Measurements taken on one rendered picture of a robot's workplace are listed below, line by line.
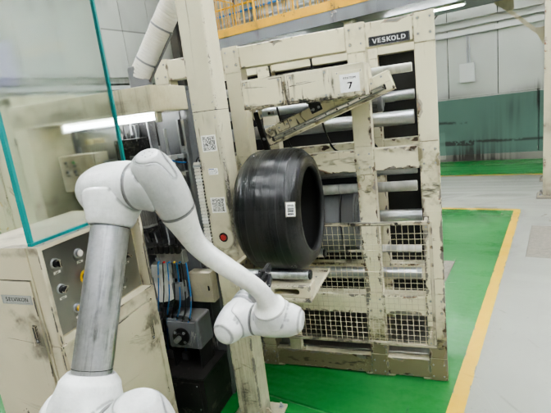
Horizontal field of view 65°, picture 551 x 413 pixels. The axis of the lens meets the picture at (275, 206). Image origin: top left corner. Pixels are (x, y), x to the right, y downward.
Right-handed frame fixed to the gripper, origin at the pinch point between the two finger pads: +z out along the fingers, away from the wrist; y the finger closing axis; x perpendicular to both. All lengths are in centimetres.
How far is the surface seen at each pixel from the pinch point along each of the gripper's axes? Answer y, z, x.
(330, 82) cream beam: -21, 62, -63
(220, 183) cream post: 29, 31, -28
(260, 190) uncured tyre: 2.7, 14.7, -28.7
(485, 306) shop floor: -96, 166, 124
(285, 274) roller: -0.7, 17.3, 11.9
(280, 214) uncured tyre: -6.0, 10.4, -19.7
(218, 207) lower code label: 31.8, 28.9, -16.6
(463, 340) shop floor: -77, 114, 117
